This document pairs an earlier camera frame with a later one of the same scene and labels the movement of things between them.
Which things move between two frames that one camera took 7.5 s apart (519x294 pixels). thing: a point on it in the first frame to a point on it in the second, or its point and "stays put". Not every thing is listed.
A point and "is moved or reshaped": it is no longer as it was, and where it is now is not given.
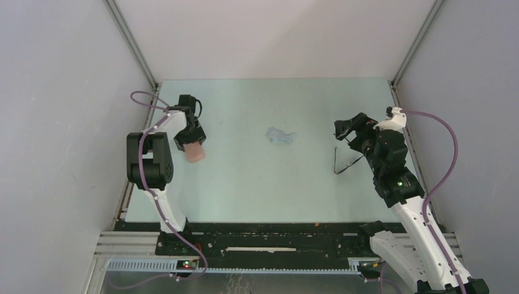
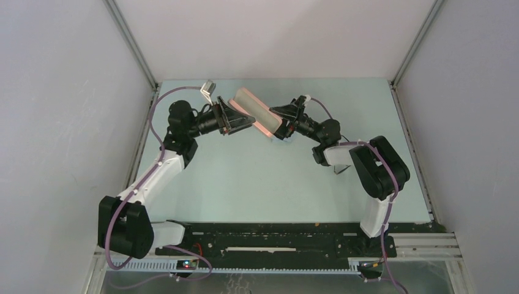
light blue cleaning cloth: [275, 135] stays put
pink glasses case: [194, 152] is moved or reshaped
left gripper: [198, 136] to [231, 116]
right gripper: [363, 126] to [294, 109]
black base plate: [278, 242] stays put
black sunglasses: [346, 168] stays put
